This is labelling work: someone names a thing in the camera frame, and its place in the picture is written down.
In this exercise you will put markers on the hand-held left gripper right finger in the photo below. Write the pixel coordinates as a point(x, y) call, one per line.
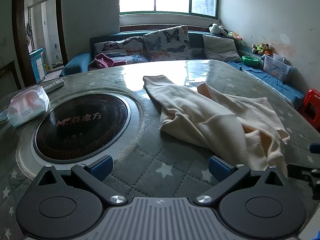
point(218, 168)

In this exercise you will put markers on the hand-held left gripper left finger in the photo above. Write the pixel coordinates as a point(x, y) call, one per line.
point(101, 167)

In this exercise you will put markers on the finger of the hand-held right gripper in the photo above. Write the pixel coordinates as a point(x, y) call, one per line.
point(306, 172)
point(315, 148)

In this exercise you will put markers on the cream knit garment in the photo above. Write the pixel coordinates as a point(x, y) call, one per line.
point(200, 115)

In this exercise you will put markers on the hanging clothes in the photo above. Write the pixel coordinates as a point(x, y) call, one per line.
point(29, 33)

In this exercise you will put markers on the round black induction cooker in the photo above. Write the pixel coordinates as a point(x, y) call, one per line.
point(82, 130)

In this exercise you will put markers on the red plastic stool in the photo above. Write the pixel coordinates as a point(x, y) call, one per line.
point(311, 105)

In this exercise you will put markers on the blue sofa cover cloth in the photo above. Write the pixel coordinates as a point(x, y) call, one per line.
point(272, 83)

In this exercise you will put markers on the clear plastic storage box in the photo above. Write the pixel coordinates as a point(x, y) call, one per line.
point(275, 68)

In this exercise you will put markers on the grey remote control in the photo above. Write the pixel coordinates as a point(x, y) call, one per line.
point(53, 85)

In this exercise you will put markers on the pink cloth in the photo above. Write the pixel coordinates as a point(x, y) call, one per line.
point(102, 61)

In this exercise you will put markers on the blue sofa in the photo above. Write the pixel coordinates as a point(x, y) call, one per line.
point(75, 63)

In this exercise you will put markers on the green bowl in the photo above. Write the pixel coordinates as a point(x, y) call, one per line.
point(250, 61)

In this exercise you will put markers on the brown teddy bear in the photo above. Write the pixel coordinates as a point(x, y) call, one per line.
point(267, 49)

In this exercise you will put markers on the flat butterfly print cushion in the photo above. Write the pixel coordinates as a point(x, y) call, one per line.
point(132, 59)

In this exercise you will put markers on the yellow toy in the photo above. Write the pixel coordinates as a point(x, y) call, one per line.
point(47, 68)

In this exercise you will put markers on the green plush toy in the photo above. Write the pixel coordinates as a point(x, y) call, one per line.
point(258, 49)

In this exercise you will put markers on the grey pillow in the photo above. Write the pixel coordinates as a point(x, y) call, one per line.
point(220, 47)

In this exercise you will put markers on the long butterfly print pillow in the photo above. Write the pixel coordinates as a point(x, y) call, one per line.
point(117, 46)

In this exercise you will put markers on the colourful plush toy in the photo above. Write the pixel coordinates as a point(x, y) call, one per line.
point(236, 36)

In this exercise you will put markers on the large butterfly print pillow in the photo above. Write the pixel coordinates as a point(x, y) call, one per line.
point(167, 42)

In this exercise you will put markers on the panda plush toy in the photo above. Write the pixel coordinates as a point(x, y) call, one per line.
point(216, 28)

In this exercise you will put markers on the dark wooden door frame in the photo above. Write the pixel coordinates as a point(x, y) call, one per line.
point(20, 42)

